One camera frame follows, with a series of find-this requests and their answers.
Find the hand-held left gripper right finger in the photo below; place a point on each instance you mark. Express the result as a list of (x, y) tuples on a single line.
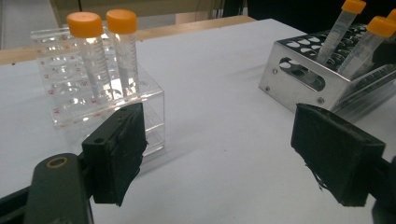
[(336, 155)]

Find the clear acrylic tube rack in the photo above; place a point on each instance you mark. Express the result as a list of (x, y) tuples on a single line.
[(62, 90)]

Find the orange-capped clear test tube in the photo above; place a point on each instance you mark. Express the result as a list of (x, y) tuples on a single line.
[(93, 62), (361, 53), (126, 56), (336, 34)]

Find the perforated metal tube rack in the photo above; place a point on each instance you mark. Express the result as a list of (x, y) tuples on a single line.
[(274, 81)]

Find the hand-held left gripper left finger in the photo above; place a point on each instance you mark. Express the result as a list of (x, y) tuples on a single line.
[(118, 155)]

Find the black curtain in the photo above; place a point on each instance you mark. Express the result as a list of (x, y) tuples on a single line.
[(295, 12)]

